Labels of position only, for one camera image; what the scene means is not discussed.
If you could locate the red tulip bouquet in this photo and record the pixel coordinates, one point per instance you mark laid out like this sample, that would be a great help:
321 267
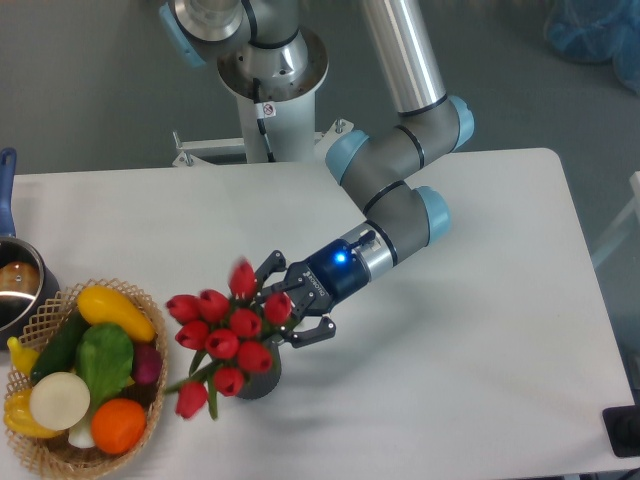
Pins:
227 334

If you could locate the blue plastic bag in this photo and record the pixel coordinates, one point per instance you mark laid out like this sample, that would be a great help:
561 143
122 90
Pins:
597 32

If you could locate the black device at table edge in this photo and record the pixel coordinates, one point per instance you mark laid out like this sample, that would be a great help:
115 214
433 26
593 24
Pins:
622 426

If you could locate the black dark-blue gripper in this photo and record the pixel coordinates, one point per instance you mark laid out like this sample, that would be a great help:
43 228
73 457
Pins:
315 286

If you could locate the green cucumber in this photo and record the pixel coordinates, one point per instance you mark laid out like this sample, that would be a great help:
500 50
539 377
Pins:
60 352

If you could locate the yellow bell pepper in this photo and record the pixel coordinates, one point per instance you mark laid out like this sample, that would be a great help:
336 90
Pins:
18 417

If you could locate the orange fruit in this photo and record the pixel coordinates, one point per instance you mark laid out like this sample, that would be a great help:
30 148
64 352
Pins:
118 425

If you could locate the yellow squash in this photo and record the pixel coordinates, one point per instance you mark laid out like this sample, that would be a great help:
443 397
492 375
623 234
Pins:
99 304

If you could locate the woven wicker basket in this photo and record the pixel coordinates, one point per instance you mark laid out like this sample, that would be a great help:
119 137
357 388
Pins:
55 458

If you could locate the dark saucepan blue handle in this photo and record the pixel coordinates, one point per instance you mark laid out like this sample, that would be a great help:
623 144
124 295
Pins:
26 281

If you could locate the white round radish slice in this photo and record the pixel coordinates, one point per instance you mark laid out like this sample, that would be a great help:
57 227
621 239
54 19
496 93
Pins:
59 401

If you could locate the dark grey ribbed vase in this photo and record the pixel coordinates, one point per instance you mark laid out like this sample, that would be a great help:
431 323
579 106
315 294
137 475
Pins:
261 384

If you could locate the purple red onion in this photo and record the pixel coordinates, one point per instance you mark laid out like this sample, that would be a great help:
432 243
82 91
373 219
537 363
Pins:
147 364

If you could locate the green lettuce leaf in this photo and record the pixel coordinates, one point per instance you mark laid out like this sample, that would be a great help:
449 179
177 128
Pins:
104 359

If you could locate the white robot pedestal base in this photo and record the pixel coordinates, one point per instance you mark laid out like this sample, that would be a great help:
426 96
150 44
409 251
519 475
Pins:
271 131

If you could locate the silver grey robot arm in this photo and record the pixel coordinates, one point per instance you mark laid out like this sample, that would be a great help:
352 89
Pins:
273 66

